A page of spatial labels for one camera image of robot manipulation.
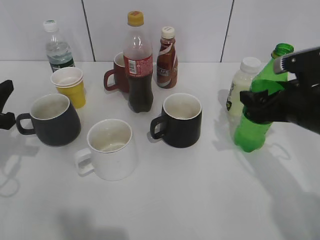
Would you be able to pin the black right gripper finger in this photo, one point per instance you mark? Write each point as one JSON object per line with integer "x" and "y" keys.
{"x": 305, "y": 64}
{"x": 292, "y": 104}

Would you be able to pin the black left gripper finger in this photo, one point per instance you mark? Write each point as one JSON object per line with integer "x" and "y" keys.
{"x": 6, "y": 88}
{"x": 7, "y": 120}

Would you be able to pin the dark gray round mug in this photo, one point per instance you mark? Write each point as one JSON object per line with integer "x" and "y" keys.
{"x": 53, "y": 119}

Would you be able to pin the green sprite bottle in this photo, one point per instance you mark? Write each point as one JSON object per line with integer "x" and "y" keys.
{"x": 250, "y": 133}

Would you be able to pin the yellow paper cup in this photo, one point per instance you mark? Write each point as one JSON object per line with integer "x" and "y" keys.
{"x": 69, "y": 81}

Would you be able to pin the white milk drink bottle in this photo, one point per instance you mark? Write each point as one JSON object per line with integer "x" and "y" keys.
{"x": 249, "y": 68}

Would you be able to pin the clear water bottle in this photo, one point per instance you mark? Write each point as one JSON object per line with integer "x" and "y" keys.
{"x": 58, "y": 51}

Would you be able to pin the white ceramic mug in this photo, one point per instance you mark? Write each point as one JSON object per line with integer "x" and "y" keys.
{"x": 111, "y": 153}

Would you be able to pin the dark red mug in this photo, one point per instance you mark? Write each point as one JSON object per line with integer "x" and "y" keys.
{"x": 120, "y": 79}

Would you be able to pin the black ceramic mug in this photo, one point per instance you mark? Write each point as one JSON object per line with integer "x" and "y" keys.
{"x": 179, "y": 124}

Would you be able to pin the cola bottle yellow cap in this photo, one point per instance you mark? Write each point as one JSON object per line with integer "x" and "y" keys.
{"x": 138, "y": 60}

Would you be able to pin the brown coffee drink bottle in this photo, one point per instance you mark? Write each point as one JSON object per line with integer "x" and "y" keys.
{"x": 167, "y": 60}

